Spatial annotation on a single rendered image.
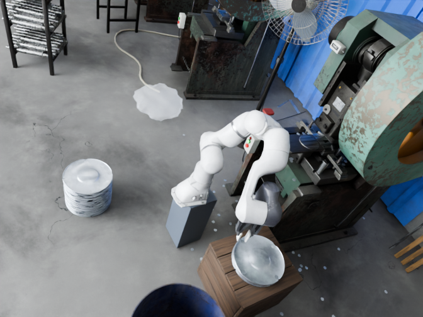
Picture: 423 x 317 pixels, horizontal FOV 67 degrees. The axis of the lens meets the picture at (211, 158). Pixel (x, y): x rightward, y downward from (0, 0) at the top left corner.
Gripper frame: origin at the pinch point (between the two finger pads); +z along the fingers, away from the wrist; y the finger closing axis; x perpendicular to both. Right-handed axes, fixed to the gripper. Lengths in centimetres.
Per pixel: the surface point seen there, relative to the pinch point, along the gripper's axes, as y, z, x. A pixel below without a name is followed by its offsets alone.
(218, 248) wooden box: -6.7, 22.8, 4.8
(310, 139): 41, -21, 59
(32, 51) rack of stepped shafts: -171, 36, 188
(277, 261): 25.8, 19.4, -0.9
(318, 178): 45, -13, 37
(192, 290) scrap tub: -22.0, 14.3, -23.4
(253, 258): 12.0, 18.7, -1.0
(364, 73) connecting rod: 47, -70, 58
